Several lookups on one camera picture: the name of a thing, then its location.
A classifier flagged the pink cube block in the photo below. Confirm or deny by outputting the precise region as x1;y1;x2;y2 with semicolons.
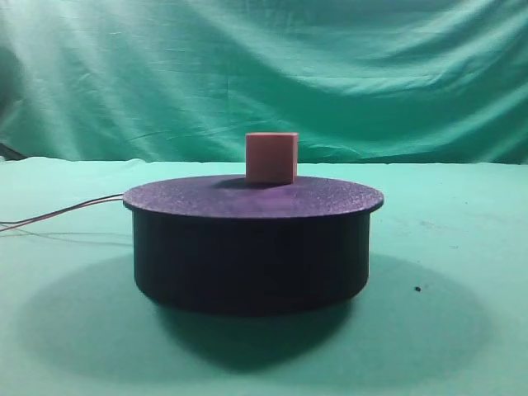
245;132;299;184

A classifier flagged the black round turntable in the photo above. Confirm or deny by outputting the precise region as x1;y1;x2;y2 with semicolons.
123;175;384;317

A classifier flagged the green backdrop cloth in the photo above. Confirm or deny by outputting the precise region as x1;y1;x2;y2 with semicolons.
1;1;527;164

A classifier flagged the green table cloth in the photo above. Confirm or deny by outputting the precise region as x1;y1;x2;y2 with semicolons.
1;163;527;395

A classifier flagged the red wire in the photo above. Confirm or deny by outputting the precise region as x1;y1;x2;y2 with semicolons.
0;196;125;229

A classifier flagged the black wire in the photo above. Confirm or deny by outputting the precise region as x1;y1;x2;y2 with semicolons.
0;192;125;226

